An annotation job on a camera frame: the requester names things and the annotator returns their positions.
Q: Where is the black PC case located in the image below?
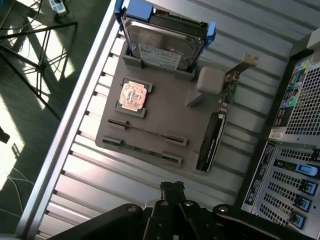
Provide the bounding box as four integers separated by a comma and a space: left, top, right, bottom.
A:
234, 29, 320, 232

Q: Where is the blue expansion slot latch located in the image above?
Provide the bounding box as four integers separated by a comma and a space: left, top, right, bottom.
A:
296, 197, 312, 214
302, 181, 315, 199
291, 212, 307, 229
296, 163, 319, 179

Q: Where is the CPU with copper-coloured lid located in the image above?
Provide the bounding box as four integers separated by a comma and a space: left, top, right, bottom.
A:
119, 80, 148, 110

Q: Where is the black tripod stand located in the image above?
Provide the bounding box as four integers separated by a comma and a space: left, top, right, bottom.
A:
0, 21, 79, 121

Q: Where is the gray parts rack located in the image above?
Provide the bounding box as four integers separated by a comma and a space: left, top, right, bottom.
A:
94, 39, 226, 176

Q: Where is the green RAM stick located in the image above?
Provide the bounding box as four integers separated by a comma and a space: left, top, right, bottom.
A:
102, 136, 182, 166

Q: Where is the power strip with plugs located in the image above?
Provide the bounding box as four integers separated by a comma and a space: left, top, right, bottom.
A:
48, 0, 70, 19

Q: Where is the graphics card with black cooler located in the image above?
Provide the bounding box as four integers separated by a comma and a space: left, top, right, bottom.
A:
196, 52, 260, 173

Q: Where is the white floor cable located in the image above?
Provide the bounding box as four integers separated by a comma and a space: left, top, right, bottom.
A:
0, 166, 35, 219

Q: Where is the black tripod foot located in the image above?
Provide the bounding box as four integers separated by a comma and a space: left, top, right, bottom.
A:
0, 126, 11, 144

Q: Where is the hard disk in blue caddy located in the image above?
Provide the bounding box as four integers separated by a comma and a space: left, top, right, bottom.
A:
113, 0, 216, 73

